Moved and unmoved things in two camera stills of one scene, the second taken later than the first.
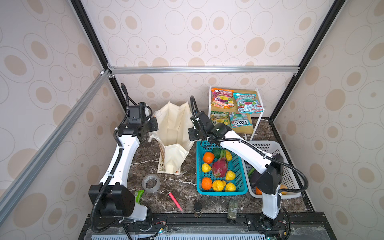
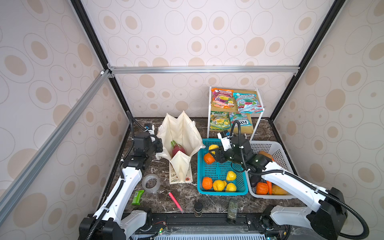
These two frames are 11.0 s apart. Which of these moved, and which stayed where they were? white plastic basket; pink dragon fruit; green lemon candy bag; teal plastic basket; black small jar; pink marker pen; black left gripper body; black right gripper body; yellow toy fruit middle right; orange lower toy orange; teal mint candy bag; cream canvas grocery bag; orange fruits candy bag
Moved: black right gripper body; pink dragon fruit; cream canvas grocery bag; black left gripper body
Stayed: orange fruits candy bag; black small jar; teal mint candy bag; green lemon candy bag; teal plastic basket; white plastic basket; pink marker pen; yellow toy fruit middle right; orange lower toy orange
